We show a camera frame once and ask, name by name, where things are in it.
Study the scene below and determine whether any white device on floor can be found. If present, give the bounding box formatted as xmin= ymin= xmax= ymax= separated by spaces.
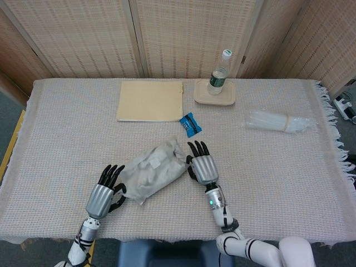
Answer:
xmin=333 ymin=93 xmax=356 ymax=122

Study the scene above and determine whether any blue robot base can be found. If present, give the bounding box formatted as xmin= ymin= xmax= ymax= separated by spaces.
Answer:
xmin=118 ymin=239 xmax=234 ymax=267

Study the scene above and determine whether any beige square tray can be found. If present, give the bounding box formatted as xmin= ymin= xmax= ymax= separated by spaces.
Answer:
xmin=194 ymin=80 xmax=237 ymax=106

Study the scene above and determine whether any clear plastic sleeve bundle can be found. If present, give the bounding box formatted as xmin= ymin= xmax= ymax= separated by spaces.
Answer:
xmin=244 ymin=110 xmax=319 ymax=134

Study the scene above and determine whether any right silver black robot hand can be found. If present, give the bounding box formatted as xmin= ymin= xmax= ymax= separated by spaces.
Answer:
xmin=185 ymin=140 xmax=220 ymax=186

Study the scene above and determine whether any blue snack packet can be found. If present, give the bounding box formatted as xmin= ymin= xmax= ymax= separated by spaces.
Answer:
xmin=179 ymin=111 xmax=203 ymax=139

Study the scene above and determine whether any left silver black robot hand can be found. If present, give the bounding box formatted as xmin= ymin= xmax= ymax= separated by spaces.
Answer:
xmin=85 ymin=164 xmax=127 ymax=220

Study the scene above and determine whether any translucent plastic bag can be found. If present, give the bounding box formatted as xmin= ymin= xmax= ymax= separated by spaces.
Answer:
xmin=118 ymin=135 xmax=190 ymax=206

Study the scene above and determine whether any clear green-label water bottle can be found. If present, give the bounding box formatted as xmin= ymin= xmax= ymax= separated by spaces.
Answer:
xmin=207 ymin=48 xmax=233 ymax=96

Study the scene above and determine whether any woven beige tablecloth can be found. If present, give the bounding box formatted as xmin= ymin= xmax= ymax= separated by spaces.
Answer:
xmin=0 ymin=78 xmax=356 ymax=245

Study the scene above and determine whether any woven folding screen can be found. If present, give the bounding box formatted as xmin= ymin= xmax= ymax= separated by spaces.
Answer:
xmin=0 ymin=0 xmax=356 ymax=98

